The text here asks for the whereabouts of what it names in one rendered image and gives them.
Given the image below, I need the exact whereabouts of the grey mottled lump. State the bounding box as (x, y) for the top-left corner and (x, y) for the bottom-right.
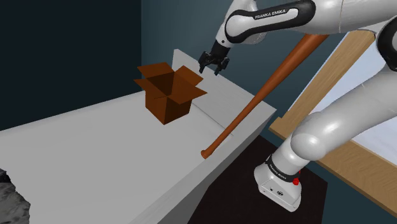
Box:
(0, 168), (32, 224)

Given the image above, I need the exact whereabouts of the brown wooden baseball bat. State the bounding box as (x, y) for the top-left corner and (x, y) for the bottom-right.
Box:
(200, 33), (330, 160)

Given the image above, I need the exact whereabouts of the pale grey bed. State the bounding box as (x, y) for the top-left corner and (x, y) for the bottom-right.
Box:
(0, 48), (277, 224)

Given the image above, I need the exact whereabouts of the open brown cardboard box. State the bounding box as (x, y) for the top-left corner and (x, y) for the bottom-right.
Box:
(133, 62), (208, 126)

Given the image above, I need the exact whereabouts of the dark robot stand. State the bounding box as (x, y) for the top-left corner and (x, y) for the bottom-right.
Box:
(187, 134), (329, 224)

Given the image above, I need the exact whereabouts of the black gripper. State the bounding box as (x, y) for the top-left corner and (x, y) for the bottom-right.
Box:
(198, 40), (231, 76)

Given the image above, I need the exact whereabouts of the wooden framed white panel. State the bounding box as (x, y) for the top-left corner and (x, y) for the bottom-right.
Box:
(268, 29), (397, 218)

